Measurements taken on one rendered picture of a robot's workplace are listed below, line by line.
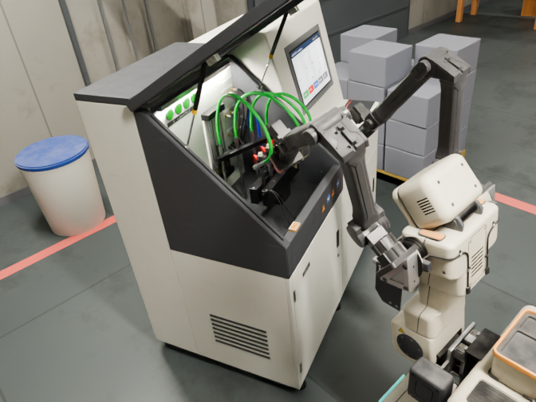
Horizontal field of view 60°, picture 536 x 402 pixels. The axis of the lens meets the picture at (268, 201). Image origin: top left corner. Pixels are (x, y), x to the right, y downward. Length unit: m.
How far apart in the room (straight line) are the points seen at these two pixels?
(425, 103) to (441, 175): 2.08
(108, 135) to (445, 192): 1.28
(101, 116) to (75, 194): 1.84
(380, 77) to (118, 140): 2.17
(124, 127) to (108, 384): 1.45
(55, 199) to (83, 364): 1.35
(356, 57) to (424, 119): 0.69
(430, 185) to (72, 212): 2.95
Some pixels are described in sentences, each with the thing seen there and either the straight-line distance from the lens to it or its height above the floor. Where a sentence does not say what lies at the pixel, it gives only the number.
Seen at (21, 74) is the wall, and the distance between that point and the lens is 4.48.
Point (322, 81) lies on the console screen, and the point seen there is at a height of 1.17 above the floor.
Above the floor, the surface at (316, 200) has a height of 0.95.
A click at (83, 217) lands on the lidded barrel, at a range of 3.85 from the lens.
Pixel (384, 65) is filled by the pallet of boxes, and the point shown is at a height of 0.98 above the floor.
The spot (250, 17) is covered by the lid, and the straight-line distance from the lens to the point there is 1.40.
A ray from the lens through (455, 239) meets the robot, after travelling 1.38.
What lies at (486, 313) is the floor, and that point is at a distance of 2.95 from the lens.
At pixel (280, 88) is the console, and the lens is 2.27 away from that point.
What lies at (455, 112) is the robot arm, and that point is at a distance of 1.53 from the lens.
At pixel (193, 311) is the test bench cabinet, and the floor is 0.41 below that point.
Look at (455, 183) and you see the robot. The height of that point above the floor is 1.35.
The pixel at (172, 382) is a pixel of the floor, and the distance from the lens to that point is 2.65.
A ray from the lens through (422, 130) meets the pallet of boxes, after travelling 3.53.
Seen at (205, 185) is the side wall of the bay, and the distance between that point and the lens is 1.78.
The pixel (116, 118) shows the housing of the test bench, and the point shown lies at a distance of 1.90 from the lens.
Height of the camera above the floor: 2.07
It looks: 33 degrees down
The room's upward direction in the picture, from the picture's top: 6 degrees counter-clockwise
